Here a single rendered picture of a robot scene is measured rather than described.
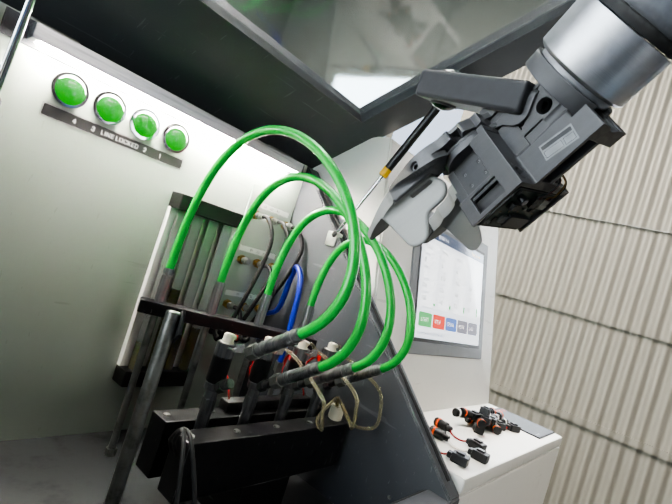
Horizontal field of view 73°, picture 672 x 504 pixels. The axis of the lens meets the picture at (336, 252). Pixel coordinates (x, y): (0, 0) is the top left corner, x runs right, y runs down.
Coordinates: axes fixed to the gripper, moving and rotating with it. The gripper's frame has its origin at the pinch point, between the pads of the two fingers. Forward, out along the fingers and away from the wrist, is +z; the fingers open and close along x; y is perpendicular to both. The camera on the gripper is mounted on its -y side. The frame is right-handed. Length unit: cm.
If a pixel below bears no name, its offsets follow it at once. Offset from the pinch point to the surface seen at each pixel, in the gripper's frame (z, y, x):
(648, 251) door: 32, -29, 194
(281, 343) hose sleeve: 21.8, 1.6, -4.0
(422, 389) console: 53, 3, 49
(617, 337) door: 60, -3, 184
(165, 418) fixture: 40.1, 2.6, -13.6
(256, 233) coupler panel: 45, -35, 13
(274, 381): 33.7, 2.1, 0.5
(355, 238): 7.3, -4.2, 0.8
